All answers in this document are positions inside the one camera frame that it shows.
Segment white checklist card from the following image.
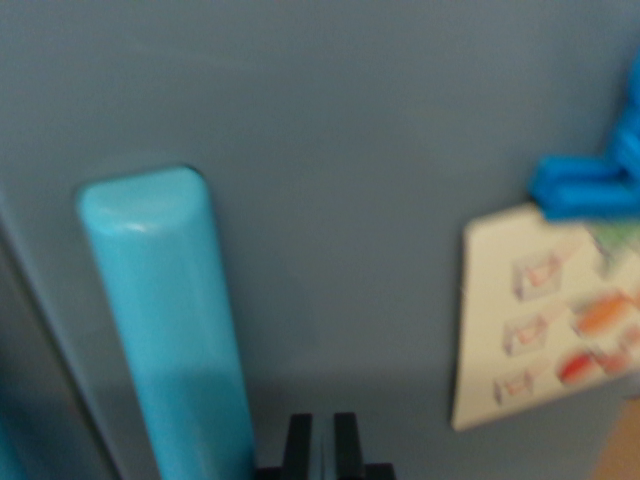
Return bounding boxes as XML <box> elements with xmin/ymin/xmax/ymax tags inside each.
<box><xmin>449</xmin><ymin>201</ymin><xmax>640</xmax><ymax>433</ymax></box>

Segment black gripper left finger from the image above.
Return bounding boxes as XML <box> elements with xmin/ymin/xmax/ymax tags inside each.
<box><xmin>281</xmin><ymin>413</ymin><xmax>315</xmax><ymax>480</ymax></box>

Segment plain grey fridge door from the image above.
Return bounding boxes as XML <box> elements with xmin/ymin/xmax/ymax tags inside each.
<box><xmin>0</xmin><ymin>0</ymin><xmax>640</xmax><ymax>480</ymax></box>

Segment blue plastic clip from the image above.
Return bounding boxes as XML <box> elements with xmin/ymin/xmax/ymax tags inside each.
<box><xmin>528</xmin><ymin>49</ymin><xmax>640</xmax><ymax>224</ymax></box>

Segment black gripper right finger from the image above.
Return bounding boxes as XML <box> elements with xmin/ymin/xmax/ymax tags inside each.
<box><xmin>332</xmin><ymin>412</ymin><xmax>370</xmax><ymax>480</ymax></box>

